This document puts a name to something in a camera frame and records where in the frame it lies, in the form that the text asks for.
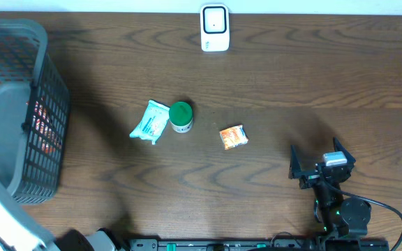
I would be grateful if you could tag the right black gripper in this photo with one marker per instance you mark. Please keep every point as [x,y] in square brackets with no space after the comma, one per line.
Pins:
[309,177]

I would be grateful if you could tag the orange snack packet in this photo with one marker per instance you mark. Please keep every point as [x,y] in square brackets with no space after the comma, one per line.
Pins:
[233,137]

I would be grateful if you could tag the green lid jar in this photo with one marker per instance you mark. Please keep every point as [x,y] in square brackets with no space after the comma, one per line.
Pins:
[181,117]

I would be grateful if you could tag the teal wet wipes pack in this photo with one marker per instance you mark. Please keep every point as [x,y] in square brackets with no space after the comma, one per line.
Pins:
[153,122]

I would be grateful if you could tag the red chocolate bar wrapper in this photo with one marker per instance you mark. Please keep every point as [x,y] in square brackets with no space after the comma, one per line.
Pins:
[46,131]

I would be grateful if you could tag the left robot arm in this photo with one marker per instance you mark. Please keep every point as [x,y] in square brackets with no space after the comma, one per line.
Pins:
[19,231]

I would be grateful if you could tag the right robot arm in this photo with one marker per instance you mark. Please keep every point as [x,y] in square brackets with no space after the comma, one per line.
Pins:
[342,216]

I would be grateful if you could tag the white barcode scanner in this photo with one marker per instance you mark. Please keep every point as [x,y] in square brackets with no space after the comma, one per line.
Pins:
[214,28]

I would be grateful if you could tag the grey plastic basket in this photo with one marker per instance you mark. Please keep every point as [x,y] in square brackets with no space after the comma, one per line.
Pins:
[27,75]

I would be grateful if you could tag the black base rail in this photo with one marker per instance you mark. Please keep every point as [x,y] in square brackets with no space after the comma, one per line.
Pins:
[279,243]

